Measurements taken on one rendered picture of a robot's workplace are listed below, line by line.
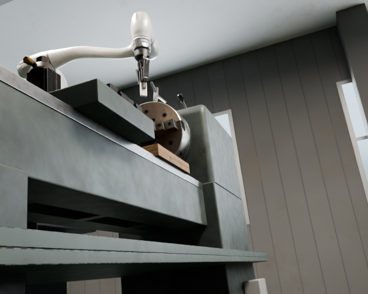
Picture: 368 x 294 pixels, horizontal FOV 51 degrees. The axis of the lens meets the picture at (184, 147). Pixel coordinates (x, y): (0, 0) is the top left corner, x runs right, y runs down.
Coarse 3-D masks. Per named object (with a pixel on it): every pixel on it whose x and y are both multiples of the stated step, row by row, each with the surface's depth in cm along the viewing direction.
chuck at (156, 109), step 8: (144, 104) 172; (152, 104) 171; (160, 104) 170; (144, 112) 172; (152, 112) 170; (160, 112) 169; (168, 112) 167; (176, 112) 166; (152, 120) 169; (160, 120) 167; (176, 120) 165; (184, 120) 172; (184, 128) 166; (160, 136) 165; (168, 136) 164; (176, 136) 163; (184, 136) 164; (160, 144) 164; (168, 144) 163; (176, 144) 162; (184, 144) 164; (176, 152) 161; (184, 152) 167
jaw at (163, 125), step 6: (168, 120) 161; (174, 120) 162; (156, 126) 160; (162, 126) 160; (168, 126) 161; (174, 126) 160; (180, 126) 163; (156, 132) 162; (162, 132) 163; (168, 132) 164
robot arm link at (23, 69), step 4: (40, 52) 192; (44, 52) 192; (32, 56) 192; (36, 56) 191; (20, 64) 193; (24, 64) 191; (20, 68) 192; (24, 68) 191; (28, 68) 191; (20, 72) 192; (24, 72) 192; (20, 76) 195; (24, 76) 194
